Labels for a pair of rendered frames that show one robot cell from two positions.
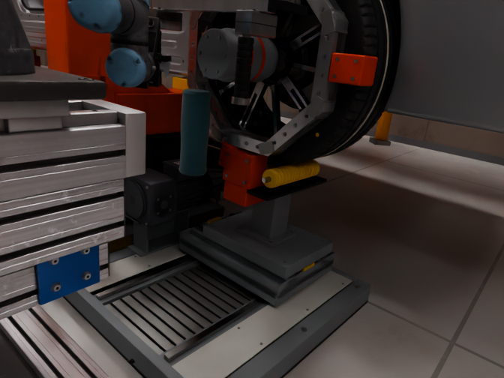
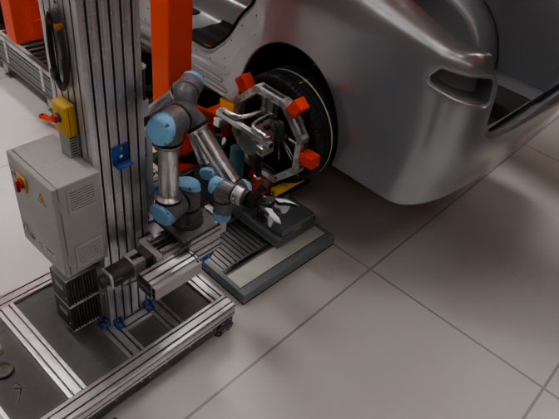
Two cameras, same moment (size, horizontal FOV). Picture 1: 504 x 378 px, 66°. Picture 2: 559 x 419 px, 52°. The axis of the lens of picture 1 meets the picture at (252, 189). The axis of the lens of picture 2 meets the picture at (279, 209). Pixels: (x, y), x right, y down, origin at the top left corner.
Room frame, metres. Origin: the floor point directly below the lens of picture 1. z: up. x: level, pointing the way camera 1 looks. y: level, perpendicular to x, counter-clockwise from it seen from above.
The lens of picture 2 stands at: (-1.59, -0.08, 2.62)
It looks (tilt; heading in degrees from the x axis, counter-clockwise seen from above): 40 degrees down; 0
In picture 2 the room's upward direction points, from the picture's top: 8 degrees clockwise
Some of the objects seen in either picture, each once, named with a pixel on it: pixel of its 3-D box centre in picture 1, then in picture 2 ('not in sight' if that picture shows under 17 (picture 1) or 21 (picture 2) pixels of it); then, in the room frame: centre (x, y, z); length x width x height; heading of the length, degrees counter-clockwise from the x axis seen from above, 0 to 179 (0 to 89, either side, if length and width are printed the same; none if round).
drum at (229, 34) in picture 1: (238, 56); (259, 137); (1.16, 0.08, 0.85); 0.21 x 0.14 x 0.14; 141
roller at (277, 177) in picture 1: (292, 172); (288, 184); (1.22, -0.13, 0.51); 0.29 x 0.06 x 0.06; 141
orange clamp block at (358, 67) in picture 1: (352, 69); (309, 159); (1.02, -0.22, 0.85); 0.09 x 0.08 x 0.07; 51
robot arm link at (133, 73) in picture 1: (129, 66); not in sight; (0.85, 0.28, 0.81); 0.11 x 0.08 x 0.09; 6
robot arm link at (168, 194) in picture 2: not in sight; (169, 169); (0.30, 0.38, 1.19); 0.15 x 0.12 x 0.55; 156
